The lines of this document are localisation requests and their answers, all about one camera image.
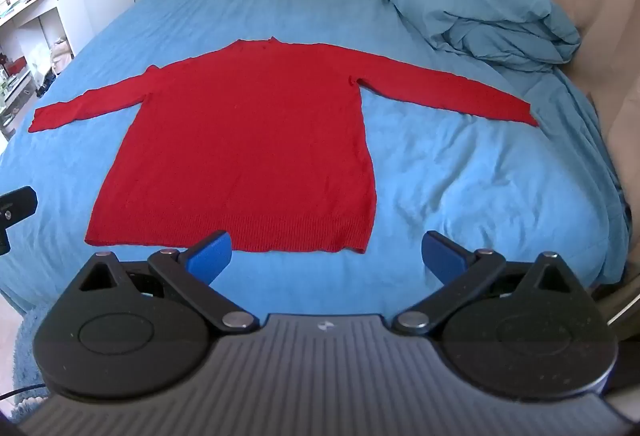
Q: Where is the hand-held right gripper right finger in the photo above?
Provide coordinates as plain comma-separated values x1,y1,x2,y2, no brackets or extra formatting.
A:
392,230,584,336

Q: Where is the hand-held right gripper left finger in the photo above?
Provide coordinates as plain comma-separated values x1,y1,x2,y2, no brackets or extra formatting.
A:
77,230,261,335

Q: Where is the red sweater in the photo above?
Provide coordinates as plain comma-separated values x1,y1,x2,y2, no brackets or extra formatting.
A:
27,35,540,253

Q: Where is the bed with blue sheet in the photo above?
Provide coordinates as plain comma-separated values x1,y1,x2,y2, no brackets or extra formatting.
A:
0,0,632,317

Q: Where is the blue fluffy rug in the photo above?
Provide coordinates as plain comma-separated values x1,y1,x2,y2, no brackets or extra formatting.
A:
11,305,60,424

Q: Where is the white shelf unit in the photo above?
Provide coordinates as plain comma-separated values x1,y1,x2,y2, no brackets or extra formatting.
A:
0,0,83,142

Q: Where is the blue duvet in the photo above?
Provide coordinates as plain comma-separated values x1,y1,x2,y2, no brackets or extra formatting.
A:
366,0,582,73

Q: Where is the black cable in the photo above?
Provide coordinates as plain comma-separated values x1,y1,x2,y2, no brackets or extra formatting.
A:
0,382,52,403

